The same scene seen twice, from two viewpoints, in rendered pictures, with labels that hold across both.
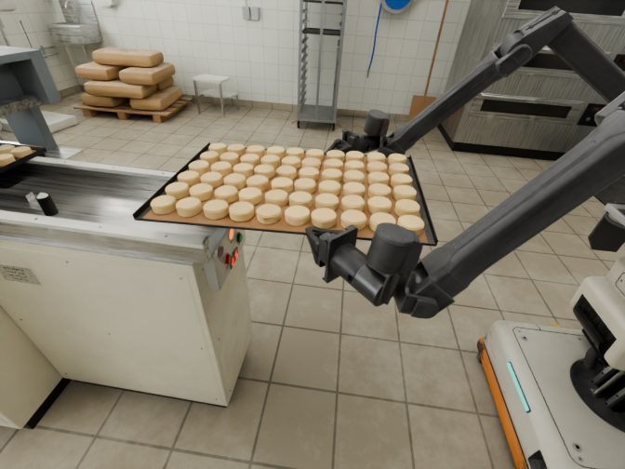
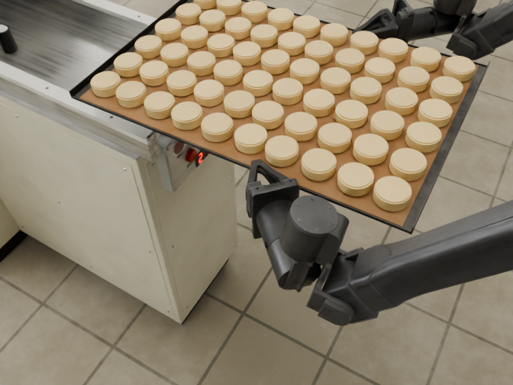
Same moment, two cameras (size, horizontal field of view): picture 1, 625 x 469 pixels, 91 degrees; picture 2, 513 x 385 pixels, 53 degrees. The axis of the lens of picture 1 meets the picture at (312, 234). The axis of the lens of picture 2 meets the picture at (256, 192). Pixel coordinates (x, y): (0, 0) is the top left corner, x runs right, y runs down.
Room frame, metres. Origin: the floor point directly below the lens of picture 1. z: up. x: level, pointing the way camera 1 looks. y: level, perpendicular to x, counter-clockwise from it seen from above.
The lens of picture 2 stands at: (0.03, -0.21, 1.57)
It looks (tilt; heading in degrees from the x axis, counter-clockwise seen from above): 52 degrees down; 25
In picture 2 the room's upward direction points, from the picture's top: straight up
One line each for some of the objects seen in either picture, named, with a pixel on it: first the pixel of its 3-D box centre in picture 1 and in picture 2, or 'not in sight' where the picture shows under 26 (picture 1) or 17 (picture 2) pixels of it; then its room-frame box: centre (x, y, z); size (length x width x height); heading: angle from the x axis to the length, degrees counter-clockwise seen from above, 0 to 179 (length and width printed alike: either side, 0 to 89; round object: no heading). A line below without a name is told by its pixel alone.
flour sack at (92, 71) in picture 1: (110, 68); not in sight; (4.29, 2.72, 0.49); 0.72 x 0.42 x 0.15; 176
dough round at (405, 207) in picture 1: (406, 208); (408, 164); (0.56, -0.20, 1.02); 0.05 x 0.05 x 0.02
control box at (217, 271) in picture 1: (227, 244); (196, 134); (0.69, 0.25, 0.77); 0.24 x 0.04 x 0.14; 175
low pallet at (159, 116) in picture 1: (138, 106); not in sight; (4.25, 2.47, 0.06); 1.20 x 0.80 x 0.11; 88
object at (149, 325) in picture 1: (141, 299); (103, 168); (0.73, 0.61, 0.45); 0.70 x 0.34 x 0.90; 85
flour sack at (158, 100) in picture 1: (157, 97); not in sight; (4.25, 2.17, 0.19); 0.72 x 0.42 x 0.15; 0
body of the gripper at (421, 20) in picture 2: (354, 146); (411, 25); (0.93, -0.11, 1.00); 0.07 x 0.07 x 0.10; 40
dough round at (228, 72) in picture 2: (257, 182); (228, 72); (0.65, 0.14, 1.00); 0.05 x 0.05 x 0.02
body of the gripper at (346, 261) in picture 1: (349, 261); (279, 224); (0.40, -0.07, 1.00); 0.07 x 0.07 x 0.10; 41
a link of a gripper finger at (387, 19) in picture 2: (337, 154); (375, 36); (0.88, -0.06, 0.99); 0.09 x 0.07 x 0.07; 130
